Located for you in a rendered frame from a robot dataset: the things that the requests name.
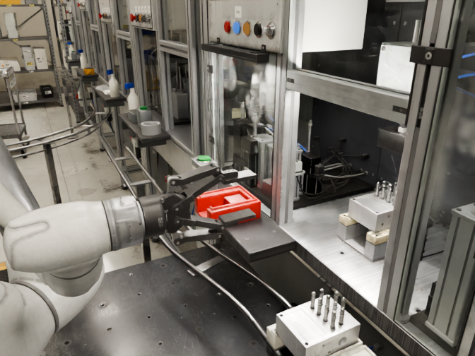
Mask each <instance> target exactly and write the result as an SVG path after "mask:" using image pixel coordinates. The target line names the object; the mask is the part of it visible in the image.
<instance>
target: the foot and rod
mask: <svg viewBox="0 0 475 356"><path fill-rule="evenodd" d="M406 128H407V126H406V125H403V124H399V125H398V126H391V127H386V128H381V129H380V130H379V136H378V141H377V146H378V147H381V148H384V149H386V150H389V151H391V152H393V153H396V154H399V155H402V153H403V150H404V141H405V135H406Z"/></svg>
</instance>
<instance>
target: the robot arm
mask: <svg viewBox="0 0 475 356"><path fill-rule="evenodd" d="M203 178H204V179H203ZM256 178H257V175H256V174H255V173H254V172H252V171H251V170H245V171H241V172H238V171H237V170H234V169H231V170H224V171H221V168H220V167H219V166H218V165H216V164H215V163H211V164H208V165H204V166H203V167H199V168H196V169H194V170H191V171H188V172H185V173H182V174H179V175H168V176H167V177H166V180H167V181H168V187H167V190H166V191H164V192H163V193H161V194H153V195H149V196H142V197H138V198H136V200H135V198H134V197H133V196H132V195H129V196H122V197H118V198H111V199H105V200H104V201H74V202H68V203H60V204H57V205H53V206H48V207H44V208H41V207H40V206H39V204H38V202H37V201H36V199H35V197H34V195H33V193H32V191H31V190H30V188H29V186H28V184H27V182H26V181H25V179H24V177H23V175H22V174H21V172H20V170H19V168H18V166H17V164H16V162H15V161H14V159H13V157H12V155H11V154H10V152H9V150H8V148H7V147H6V144H5V143H4V141H3V139H2V137H1V136H0V233H1V235H2V237H3V247H4V253H5V255H6V267H7V271H8V280H9V283H7V282H3V281H0V356H48V355H47V353H46V352H45V351H43V350H44V349H45V347H46V345H47V344H48V342H49V340H50V339H51V337H52V336H53V335H54V334H55V333H56V332H57V331H58V330H59V329H61V328H63V327H64V326H65V325H67V324H68V322H70V320H72V319H73V318H74V317H75V316H76V315H77V314H78V313H79V312H80V311H81V310H82V309H83V308H84V307H85V306H86V305H87V304H88V303H89V301H91V300H92V298H93V296H94V295H95V294H96V292H97V291H98V288H99V287H100V284H101V282H102V280H103V278H104V274H105V264H104V261H103V254H106V253H108V252H111V251H118V250H119V249H124V248H127V247H132V246H136V245H139V244H141V243H142V242H143V239H148V238H151V237H157V236H160V235H163V234H164V233H170V234H171V235H172V236H171V240H172V241H173V243H174V244H175V246H179V245H181V244H184V243H185V242H196V241H204V240H211V239H220V238H221V237H222V231H223V230H224V229H225V228H227V227H232V226H236V225H238V222H240V221H243V220H249V219H252V218H255V217H256V214H255V213H254V212H253V211H251V210H250V209H249V208H248V209H244V210H239V211H236V212H232V213H227V214H224V215H220V216H218V218H217V220H216V219H212V218H205V217H200V216H196V215H191V213H190V212H189V209H190V203H191V202H192V201H194V200H195V198H196V197H198V196H200V195H201V194H203V193H204V192H205V191H207V190H209V189H210V188H212V187H213V186H215V185H217V184H218V183H220V182H222V183H223V184H224V185H225V184H231V183H235V182H241V181H245V180H249V179H256ZM200 179H202V180H201V181H200V182H197V183H196V184H195V185H193V186H191V187H189V188H188V189H184V190H183V191H181V192H180V193H177V192H175V191H174V190H175V189H178V188H179V187H180V186H182V185H185V184H189V183H192V182H195V181H197V180H200ZM185 196H187V198H186V197H185ZM183 225H186V226H191V227H194V226H197V227H205V228H210V229H204V230H187V231H182V232H181V231H178V230H179V229H180V228H181V227H182V226H183Z"/></svg>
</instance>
